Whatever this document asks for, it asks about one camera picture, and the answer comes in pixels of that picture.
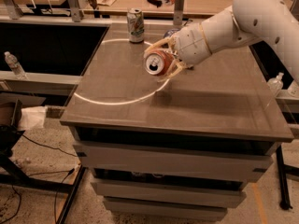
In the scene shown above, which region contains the clear plastic water bottle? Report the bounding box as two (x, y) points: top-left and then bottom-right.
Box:
(4, 51), (27, 80)

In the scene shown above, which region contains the white green soda can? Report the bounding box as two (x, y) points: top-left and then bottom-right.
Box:
(127, 8), (144, 43)

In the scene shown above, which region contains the red coca-cola can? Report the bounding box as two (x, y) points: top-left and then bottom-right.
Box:
(144, 49), (174, 76)

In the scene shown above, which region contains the white crumpled cloth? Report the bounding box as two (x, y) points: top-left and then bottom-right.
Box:
(18, 106), (48, 131)

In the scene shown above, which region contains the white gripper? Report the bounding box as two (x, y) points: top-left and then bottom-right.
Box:
(144, 23), (212, 80)

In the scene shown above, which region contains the blue chip bag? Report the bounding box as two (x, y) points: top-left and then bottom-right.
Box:
(164, 28), (180, 38)

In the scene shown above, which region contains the bottom grey drawer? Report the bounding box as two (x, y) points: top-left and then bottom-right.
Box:
(103, 197), (227, 222)

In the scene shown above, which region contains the middle grey drawer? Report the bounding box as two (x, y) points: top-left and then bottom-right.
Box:
(92, 178), (246, 208)

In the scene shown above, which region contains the black floor cable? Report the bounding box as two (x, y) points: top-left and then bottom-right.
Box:
(0, 133), (78, 224)

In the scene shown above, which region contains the grey drawer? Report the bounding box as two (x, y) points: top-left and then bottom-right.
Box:
(92, 178), (246, 208)
(103, 197), (227, 222)
(73, 141), (273, 182)

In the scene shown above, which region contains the black headband object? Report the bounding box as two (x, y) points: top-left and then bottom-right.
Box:
(147, 0), (169, 7)

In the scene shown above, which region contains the top grey drawer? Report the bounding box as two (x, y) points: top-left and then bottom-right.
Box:
(73, 141), (273, 182)

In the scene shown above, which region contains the small paper card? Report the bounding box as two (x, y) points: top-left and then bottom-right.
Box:
(96, 0), (117, 7)

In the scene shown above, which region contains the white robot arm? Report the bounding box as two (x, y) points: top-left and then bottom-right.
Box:
(144, 0), (299, 81)

